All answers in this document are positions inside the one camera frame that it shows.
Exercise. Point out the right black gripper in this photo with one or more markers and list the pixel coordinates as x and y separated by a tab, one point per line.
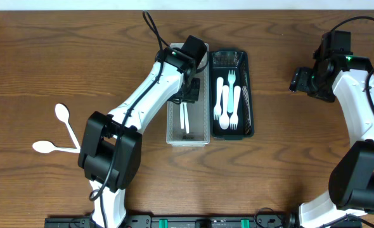
298	80

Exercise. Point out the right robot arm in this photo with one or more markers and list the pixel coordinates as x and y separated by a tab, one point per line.
338	75

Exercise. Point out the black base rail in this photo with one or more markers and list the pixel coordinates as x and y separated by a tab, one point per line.
190	221

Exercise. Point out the black plastic basket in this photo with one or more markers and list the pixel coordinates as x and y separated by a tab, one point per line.
220	63

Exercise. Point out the clear plastic basket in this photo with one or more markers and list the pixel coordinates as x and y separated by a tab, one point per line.
199	118

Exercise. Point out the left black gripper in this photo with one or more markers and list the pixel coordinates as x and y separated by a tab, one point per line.
189	95

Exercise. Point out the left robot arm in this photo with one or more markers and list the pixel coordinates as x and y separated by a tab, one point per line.
110	153

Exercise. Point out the white plastic fork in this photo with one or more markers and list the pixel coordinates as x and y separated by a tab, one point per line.
217	108
236	98
231	81

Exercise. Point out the white plastic spoon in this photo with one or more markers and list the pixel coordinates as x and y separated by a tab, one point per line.
186	124
224	118
181	115
63	115
47	147

